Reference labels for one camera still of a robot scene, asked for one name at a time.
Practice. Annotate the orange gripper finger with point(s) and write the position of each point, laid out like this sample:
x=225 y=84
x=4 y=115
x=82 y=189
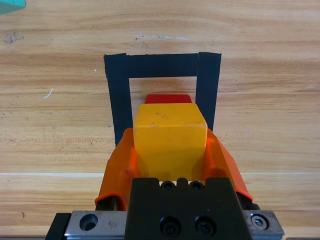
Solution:
x=222 y=165
x=117 y=170

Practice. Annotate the yellow wooden cube block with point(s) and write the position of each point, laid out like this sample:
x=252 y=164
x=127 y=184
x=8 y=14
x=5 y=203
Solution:
x=170 y=140

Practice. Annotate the red wooden cube block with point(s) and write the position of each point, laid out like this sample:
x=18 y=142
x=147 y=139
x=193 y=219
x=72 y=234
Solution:
x=167 y=99

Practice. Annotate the green wooden cube block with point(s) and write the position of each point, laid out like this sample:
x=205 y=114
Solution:
x=10 y=5

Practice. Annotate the black tape square outline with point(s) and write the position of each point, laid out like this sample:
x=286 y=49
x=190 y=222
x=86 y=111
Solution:
x=117 y=100

